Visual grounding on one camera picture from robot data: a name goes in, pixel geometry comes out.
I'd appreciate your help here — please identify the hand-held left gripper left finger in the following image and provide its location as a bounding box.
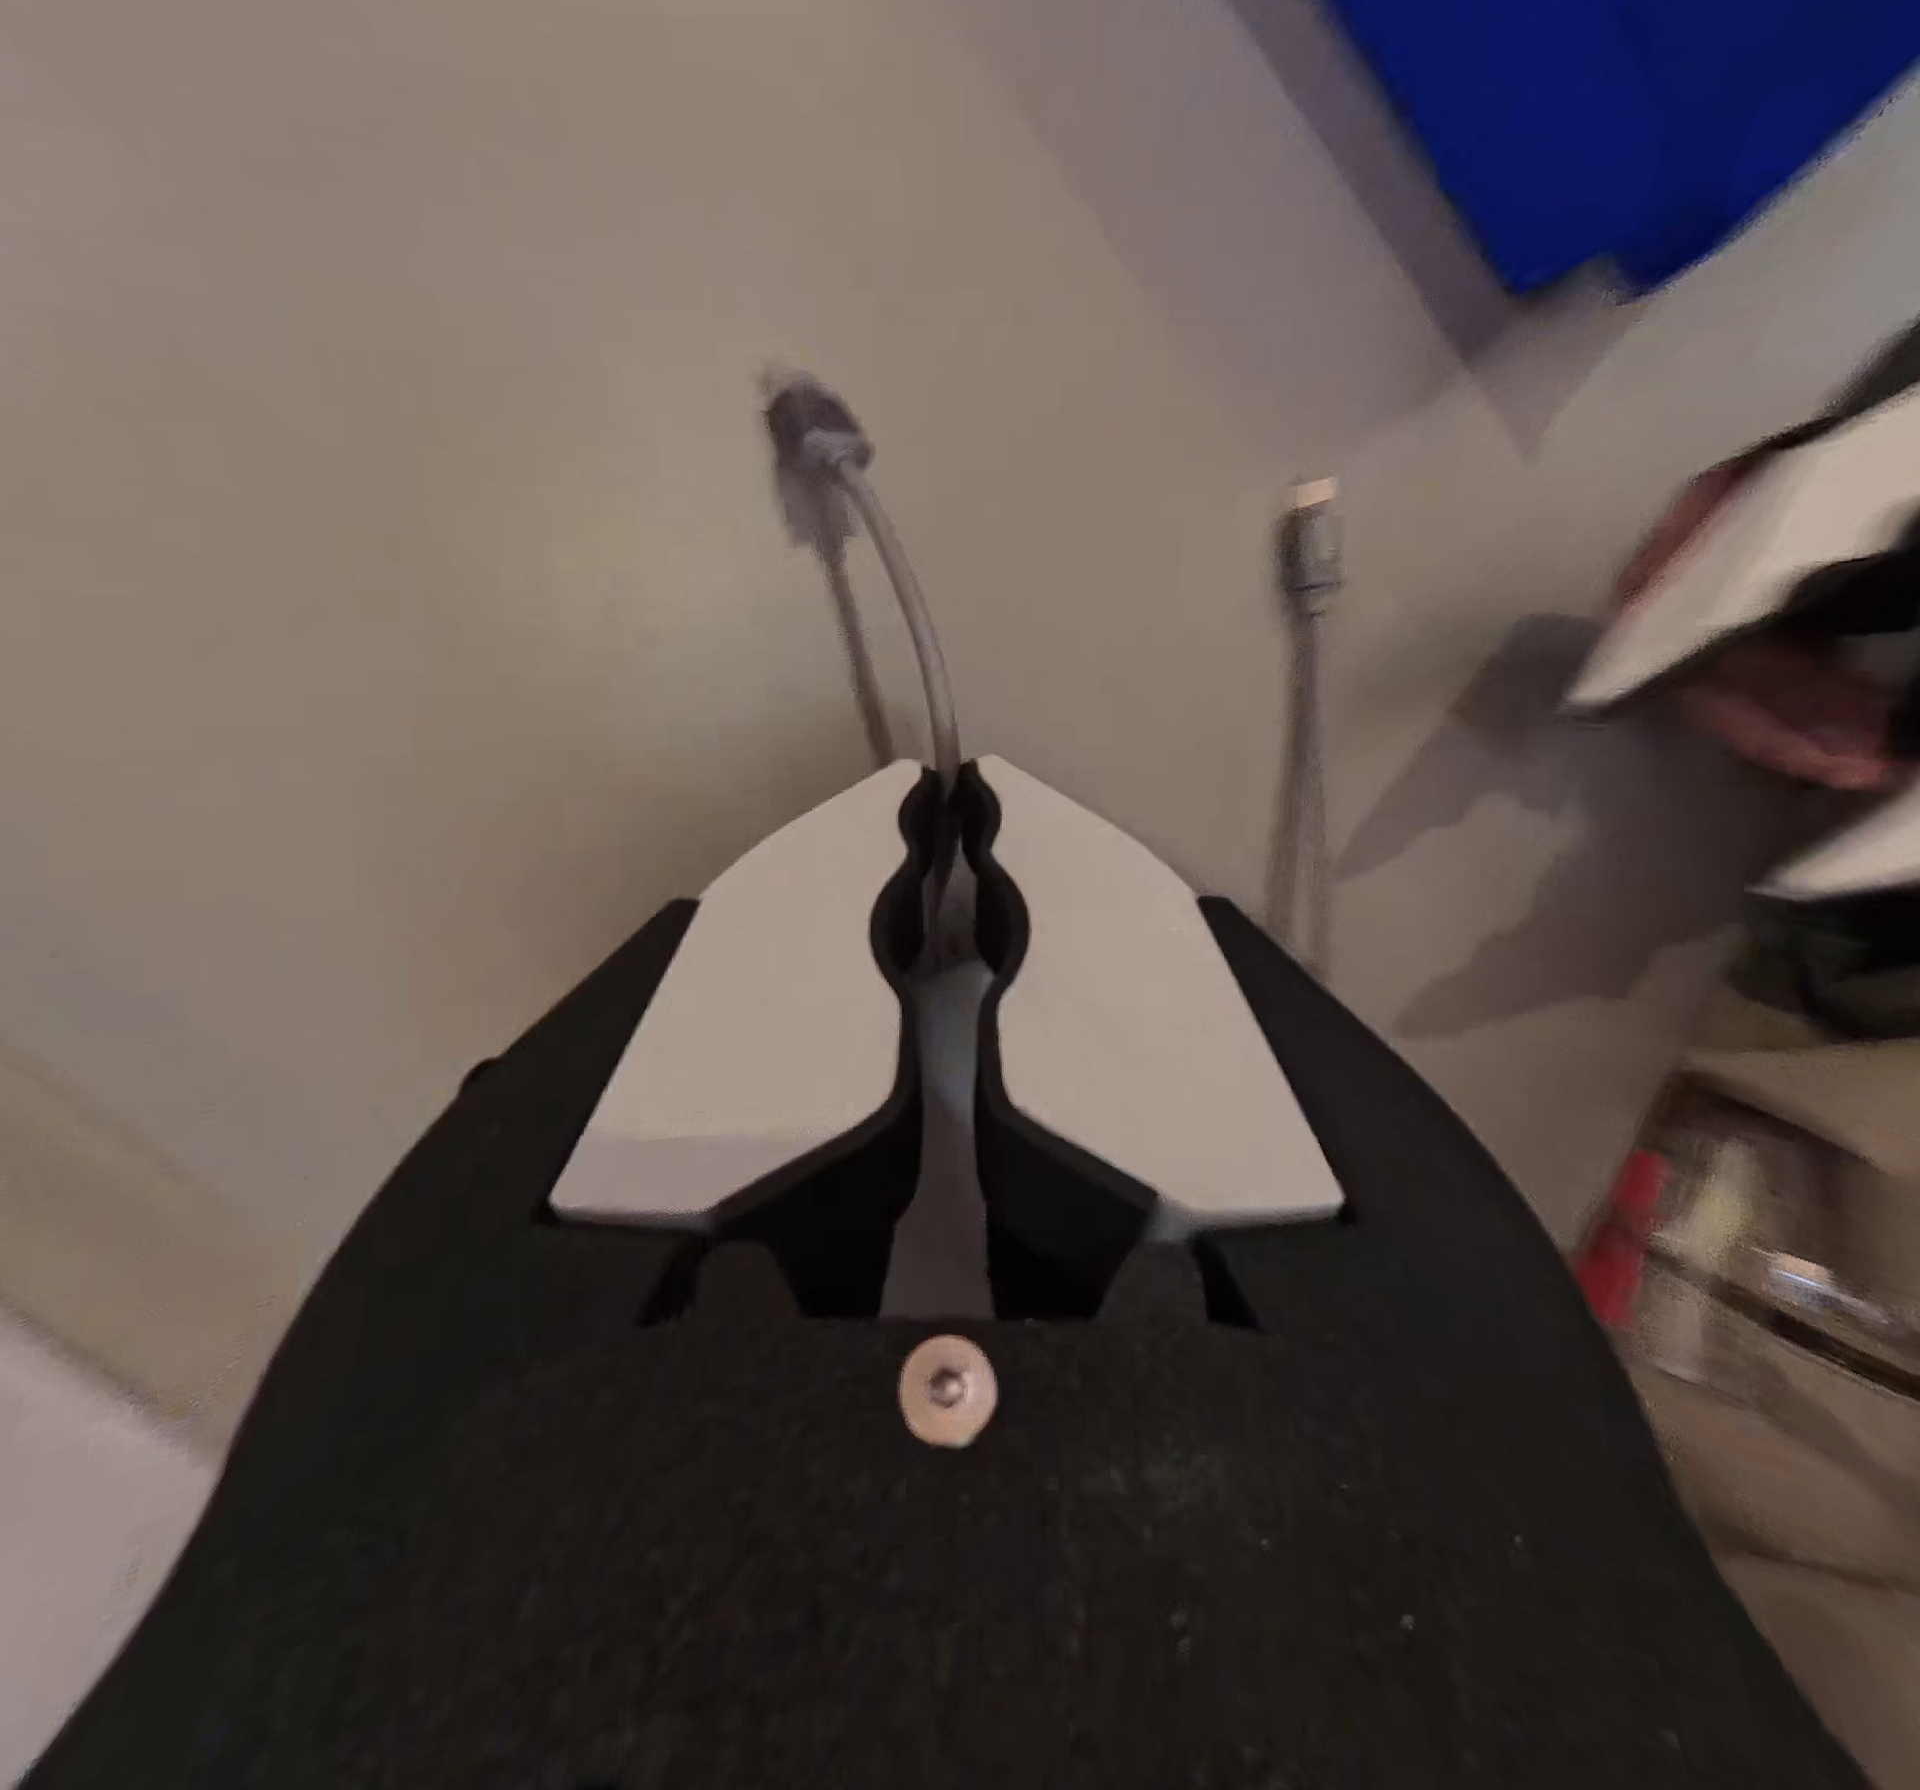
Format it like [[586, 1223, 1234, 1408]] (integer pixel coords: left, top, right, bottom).
[[547, 755, 965, 1323]]

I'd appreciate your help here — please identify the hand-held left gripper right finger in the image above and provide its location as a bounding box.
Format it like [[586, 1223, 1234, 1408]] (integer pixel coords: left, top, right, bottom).
[[960, 755, 1347, 1323]]

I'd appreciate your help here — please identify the grey braided cable silver plug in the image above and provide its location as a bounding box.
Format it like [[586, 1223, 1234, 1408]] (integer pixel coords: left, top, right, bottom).
[[1267, 474, 1347, 981]]

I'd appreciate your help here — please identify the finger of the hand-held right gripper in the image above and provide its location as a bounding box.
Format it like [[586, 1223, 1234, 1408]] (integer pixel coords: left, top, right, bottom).
[[1560, 417, 1920, 716], [1748, 791, 1920, 908]]

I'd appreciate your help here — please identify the grey usb cable dark plug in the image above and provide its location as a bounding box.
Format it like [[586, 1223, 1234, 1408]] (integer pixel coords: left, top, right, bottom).
[[758, 365, 971, 953]]

